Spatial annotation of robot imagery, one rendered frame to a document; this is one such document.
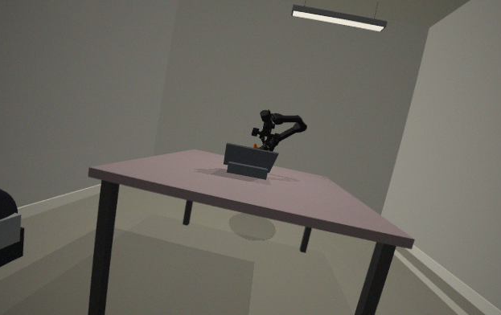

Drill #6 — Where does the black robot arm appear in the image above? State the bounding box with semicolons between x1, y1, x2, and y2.
257;110;307;152

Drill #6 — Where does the grey switch panel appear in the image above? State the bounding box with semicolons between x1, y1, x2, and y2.
224;143;279;180

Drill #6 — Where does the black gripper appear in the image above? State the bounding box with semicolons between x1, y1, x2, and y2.
252;128;281;145

